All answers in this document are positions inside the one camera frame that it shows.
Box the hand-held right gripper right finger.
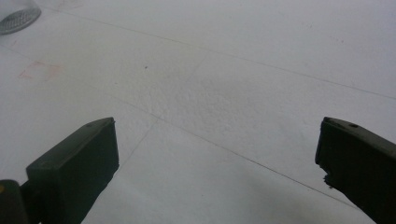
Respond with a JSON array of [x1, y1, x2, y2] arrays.
[[314, 116, 396, 224]]

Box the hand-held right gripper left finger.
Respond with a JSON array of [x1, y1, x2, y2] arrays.
[[25, 117, 120, 224]]

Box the clear glass jar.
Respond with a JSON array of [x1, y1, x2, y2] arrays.
[[0, 0, 42, 35]]

